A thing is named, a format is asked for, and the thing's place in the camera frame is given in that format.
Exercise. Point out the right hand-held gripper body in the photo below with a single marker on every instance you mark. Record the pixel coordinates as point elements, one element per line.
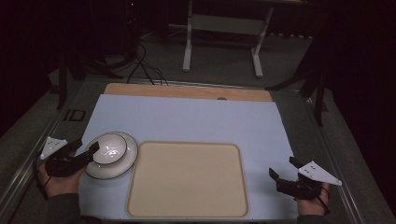
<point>316,173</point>

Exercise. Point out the beige tray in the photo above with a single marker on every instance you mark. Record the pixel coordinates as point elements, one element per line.
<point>186,180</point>

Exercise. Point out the pale blue table mat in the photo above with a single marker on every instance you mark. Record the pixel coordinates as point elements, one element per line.
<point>193,121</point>

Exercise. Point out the white bowl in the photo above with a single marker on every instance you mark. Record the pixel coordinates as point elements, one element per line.
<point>109,149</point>

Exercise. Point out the white metal stand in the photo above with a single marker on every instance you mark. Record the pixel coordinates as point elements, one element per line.
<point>224,26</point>

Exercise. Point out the person's right hand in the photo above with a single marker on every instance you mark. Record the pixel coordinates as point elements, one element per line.
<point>311,206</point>

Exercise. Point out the black stand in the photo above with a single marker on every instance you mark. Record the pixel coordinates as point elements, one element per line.
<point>62,81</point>
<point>317,93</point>

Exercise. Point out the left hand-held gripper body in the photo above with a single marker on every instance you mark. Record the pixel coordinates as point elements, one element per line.
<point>53,146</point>

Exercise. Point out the white plate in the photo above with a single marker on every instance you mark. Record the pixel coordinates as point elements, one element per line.
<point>129,158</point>

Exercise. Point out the person's left hand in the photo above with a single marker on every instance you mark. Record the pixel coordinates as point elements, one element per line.
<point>60,185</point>

